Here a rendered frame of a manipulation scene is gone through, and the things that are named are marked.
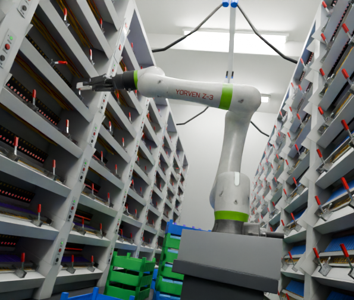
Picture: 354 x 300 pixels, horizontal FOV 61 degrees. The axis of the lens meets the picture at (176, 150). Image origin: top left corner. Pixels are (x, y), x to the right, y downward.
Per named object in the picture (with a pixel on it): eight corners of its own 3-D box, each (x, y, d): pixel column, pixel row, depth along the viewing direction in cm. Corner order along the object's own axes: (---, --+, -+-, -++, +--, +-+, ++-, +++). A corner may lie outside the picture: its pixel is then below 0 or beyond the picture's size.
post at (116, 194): (105, 286, 204) (157, 68, 260) (99, 287, 195) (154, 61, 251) (78, 280, 208) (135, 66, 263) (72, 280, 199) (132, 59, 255)
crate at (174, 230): (209, 242, 199) (210, 230, 201) (216, 242, 180) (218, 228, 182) (165, 233, 197) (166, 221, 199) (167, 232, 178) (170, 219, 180)
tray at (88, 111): (90, 122, 157) (99, 108, 160) (16, 46, 101) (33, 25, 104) (60, 109, 163) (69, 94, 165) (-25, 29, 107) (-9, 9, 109)
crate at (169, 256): (205, 268, 194) (207, 255, 196) (212, 270, 174) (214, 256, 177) (159, 259, 192) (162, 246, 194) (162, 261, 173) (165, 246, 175)
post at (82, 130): (50, 297, 139) (135, 3, 195) (38, 299, 130) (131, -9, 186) (12, 288, 143) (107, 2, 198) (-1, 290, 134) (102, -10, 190)
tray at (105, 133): (128, 163, 222) (137, 147, 226) (96, 130, 166) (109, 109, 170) (106, 152, 228) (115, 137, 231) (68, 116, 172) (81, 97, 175)
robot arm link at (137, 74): (168, 85, 149) (164, 62, 144) (165, 92, 138) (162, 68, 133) (140, 88, 151) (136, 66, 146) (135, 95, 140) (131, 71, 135)
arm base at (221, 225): (282, 246, 111) (282, 230, 113) (285, 241, 97) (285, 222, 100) (212, 239, 118) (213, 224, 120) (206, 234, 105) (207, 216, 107)
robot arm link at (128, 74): (138, 75, 150) (134, 64, 141) (138, 96, 146) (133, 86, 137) (127, 77, 150) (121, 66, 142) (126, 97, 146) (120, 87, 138)
